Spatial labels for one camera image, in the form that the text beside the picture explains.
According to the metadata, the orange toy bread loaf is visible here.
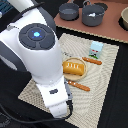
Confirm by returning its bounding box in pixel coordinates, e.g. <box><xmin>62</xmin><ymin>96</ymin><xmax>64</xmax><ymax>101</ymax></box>
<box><xmin>63</xmin><ymin>61</ymin><xmax>84</xmax><ymax>75</ymax></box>

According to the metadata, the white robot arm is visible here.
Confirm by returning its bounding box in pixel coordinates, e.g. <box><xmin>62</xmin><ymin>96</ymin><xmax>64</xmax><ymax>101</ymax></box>
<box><xmin>0</xmin><ymin>0</ymin><xmax>71</xmax><ymax>119</ymax></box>

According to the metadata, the round wooden plate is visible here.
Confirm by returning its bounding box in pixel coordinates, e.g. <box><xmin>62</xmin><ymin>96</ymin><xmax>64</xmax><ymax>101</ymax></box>
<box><xmin>63</xmin><ymin>58</ymin><xmax>87</xmax><ymax>81</ymax></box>

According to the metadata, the large grey pot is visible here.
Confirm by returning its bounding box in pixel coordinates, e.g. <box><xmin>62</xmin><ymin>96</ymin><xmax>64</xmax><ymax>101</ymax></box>
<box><xmin>82</xmin><ymin>0</ymin><xmax>105</xmax><ymax>27</ymax></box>

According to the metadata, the knife with orange handle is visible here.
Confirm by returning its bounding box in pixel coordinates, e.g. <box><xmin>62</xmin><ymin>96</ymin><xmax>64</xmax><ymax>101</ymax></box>
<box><xmin>62</xmin><ymin>51</ymin><xmax>102</xmax><ymax>65</ymax></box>

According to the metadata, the beige bowl on stove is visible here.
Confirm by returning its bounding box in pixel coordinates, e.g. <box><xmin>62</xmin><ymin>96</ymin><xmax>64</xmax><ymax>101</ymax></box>
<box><xmin>120</xmin><ymin>7</ymin><xmax>128</xmax><ymax>30</ymax></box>

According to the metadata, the white blue toy tube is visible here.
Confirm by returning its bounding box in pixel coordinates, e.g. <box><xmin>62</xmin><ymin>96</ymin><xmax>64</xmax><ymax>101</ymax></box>
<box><xmin>88</xmin><ymin>12</ymin><xmax>98</xmax><ymax>18</ymax></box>

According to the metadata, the light blue milk carton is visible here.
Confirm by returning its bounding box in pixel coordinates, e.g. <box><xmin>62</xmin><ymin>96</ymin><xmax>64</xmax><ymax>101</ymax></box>
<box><xmin>89</xmin><ymin>41</ymin><xmax>103</xmax><ymax>59</ymax></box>

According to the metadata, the beige woven placemat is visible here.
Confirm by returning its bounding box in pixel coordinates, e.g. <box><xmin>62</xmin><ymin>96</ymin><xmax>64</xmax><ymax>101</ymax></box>
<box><xmin>18</xmin><ymin>33</ymin><xmax>119</xmax><ymax>128</ymax></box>

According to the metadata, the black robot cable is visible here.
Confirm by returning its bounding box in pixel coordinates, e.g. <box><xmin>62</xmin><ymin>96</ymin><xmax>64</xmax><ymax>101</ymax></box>
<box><xmin>0</xmin><ymin>79</ymin><xmax>74</xmax><ymax>125</ymax></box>

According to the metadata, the fork with orange handle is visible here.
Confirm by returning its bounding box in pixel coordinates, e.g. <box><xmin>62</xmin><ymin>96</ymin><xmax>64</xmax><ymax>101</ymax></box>
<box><xmin>67</xmin><ymin>80</ymin><xmax>90</xmax><ymax>91</ymax></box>

